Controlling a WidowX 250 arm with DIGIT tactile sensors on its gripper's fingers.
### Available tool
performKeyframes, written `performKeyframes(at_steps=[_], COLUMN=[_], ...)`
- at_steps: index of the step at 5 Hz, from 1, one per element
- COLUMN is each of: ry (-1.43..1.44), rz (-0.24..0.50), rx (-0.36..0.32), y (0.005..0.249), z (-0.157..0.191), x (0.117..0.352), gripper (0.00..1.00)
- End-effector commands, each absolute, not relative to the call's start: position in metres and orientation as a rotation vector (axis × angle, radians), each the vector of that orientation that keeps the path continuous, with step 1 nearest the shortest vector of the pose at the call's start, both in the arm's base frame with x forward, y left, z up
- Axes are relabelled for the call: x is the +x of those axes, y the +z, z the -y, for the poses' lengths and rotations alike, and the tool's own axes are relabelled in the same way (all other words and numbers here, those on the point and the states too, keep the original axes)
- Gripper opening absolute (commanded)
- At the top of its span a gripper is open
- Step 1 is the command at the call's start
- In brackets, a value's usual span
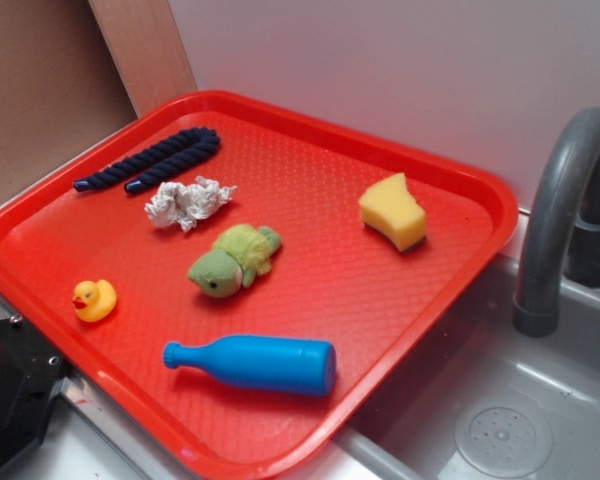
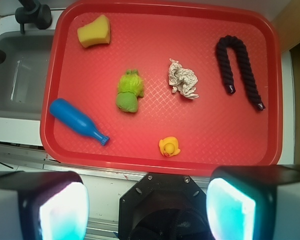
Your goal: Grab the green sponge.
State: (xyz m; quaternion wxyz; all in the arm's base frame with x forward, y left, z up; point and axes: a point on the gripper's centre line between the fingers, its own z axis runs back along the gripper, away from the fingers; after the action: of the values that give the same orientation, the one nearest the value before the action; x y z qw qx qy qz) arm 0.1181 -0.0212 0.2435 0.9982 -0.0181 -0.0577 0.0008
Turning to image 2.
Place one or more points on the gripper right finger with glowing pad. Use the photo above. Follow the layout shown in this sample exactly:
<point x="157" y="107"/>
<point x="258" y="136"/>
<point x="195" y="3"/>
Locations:
<point x="254" y="202"/>

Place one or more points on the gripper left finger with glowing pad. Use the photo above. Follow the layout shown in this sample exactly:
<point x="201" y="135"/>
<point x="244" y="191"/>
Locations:
<point x="43" y="205"/>

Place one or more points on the green fuzzy sponge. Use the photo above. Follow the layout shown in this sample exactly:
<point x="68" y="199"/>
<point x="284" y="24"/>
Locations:
<point x="129" y="89"/>

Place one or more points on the yellow sponge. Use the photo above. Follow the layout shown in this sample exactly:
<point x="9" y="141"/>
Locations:
<point x="95" y="33"/>

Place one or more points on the blue plastic bottle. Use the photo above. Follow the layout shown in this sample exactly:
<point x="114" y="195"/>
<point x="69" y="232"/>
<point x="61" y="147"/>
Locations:
<point x="76" y="120"/>

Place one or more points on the yellow rubber duck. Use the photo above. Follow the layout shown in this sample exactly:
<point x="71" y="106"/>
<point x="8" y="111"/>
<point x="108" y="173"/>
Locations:
<point x="169" y="146"/>

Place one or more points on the grey sink basin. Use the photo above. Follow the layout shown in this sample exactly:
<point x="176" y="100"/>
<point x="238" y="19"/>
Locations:
<point x="23" y="74"/>

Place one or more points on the red plastic tray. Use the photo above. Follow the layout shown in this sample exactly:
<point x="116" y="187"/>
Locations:
<point x="235" y="54"/>

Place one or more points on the crumpled white paper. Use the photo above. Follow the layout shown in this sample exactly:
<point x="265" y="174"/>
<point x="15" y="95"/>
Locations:
<point x="182" y="80"/>

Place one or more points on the black faucet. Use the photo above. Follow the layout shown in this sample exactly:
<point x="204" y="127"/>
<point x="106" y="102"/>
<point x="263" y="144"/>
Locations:
<point x="31" y="12"/>

